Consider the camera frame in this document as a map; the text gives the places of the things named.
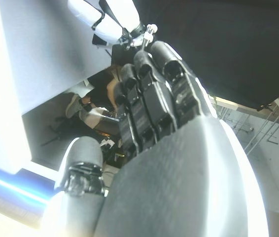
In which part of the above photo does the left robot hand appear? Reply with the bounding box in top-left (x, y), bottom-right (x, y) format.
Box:
top-left (52, 40), bottom-right (271, 237)

